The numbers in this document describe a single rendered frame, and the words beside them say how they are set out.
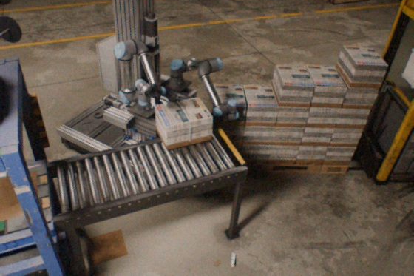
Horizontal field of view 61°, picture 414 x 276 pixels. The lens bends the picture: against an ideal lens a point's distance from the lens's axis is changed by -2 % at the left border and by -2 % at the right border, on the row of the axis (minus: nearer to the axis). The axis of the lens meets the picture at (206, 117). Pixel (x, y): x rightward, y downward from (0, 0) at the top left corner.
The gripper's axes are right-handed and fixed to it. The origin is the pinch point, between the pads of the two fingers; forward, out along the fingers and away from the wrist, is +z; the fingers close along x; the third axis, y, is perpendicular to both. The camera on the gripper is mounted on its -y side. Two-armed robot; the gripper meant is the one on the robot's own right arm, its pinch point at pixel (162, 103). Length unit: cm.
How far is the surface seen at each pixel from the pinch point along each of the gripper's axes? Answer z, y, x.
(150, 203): 34, 55, 22
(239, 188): 48, 57, -46
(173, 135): 1.7, 29.3, -11.8
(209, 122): 7.7, 20.0, -38.9
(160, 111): -17.6, 19.2, -10.7
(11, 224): 10, 58, 103
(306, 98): 17, 12, -138
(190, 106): -12.4, 16.2, -33.8
